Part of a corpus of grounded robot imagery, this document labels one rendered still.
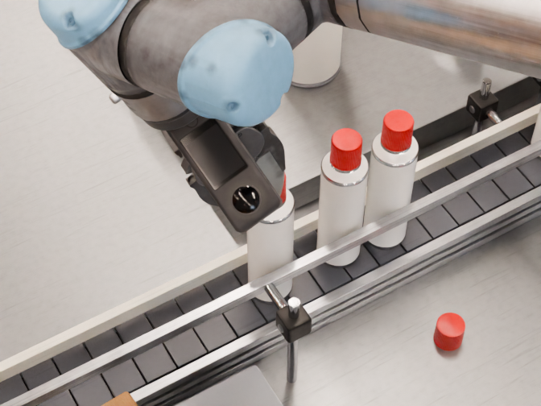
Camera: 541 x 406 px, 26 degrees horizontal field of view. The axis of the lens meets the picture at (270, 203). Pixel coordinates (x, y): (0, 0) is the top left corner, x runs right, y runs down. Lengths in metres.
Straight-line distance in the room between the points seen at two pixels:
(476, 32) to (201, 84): 0.19
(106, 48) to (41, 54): 0.82
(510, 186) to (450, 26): 0.68
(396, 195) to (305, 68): 0.29
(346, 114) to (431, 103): 0.11
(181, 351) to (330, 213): 0.23
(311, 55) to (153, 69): 0.68
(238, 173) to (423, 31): 0.23
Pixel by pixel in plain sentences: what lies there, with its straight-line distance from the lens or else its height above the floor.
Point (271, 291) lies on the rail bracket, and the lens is 1.27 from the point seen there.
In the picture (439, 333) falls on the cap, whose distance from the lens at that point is 1.37.
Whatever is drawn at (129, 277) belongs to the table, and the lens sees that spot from 1.44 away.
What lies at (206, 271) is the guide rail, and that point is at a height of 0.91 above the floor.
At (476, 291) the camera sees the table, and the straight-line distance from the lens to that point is 1.44.
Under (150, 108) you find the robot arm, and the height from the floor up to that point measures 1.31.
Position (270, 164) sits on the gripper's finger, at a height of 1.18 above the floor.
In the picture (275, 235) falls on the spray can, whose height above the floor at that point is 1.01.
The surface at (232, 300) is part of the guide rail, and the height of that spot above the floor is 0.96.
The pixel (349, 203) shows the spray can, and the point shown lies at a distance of 1.28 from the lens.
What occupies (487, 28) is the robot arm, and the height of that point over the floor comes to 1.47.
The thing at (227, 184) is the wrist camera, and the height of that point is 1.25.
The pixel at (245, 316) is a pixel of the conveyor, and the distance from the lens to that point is 1.34.
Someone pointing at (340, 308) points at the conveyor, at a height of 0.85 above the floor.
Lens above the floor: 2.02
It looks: 53 degrees down
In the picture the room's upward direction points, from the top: straight up
